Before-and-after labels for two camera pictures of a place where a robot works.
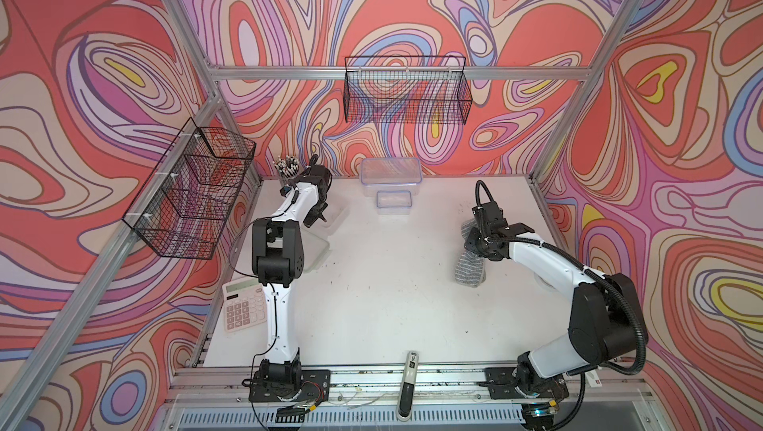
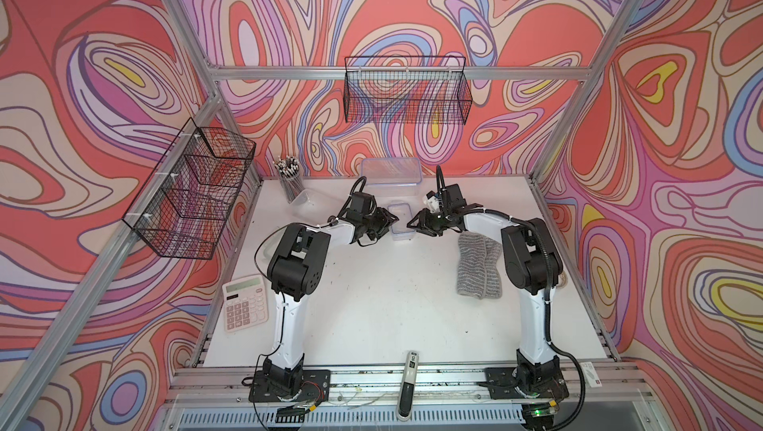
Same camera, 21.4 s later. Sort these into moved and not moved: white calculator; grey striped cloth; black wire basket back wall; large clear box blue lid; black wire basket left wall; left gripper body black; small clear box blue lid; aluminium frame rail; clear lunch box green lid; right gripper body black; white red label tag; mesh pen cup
Moved: left gripper body black; right gripper body black; clear lunch box green lid; small clear box blue lid; grey striped cloth
Not moved: aluminium frame rail; white red label tag; black wire basket left wall; large clear box blue lid; mesh pen cup; white calculator; black wire basket back wall
